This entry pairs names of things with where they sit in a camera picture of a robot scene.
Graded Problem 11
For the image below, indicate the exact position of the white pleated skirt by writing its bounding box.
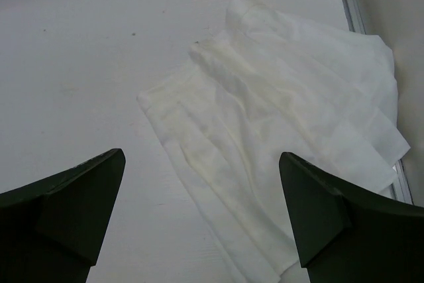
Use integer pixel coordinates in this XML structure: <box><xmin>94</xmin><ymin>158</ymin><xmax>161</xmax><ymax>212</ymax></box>
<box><xmin>137</xmin><ymin>0</ymin><xmax>409</xmax><ymax>282</ymax></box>

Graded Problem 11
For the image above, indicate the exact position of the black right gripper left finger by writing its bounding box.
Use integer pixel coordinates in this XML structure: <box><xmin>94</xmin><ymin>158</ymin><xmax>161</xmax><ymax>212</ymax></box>
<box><xmin>1</xmin><ymin>148</ymin><xmax>126</xmax><ymax>282</ymax></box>

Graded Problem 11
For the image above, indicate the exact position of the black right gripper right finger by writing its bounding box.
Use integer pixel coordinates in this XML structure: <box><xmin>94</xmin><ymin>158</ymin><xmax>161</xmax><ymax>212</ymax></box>
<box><xmin>280</xmin><ymin>152</ymin><xmax>423</xmax><ymax>282</ymax></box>

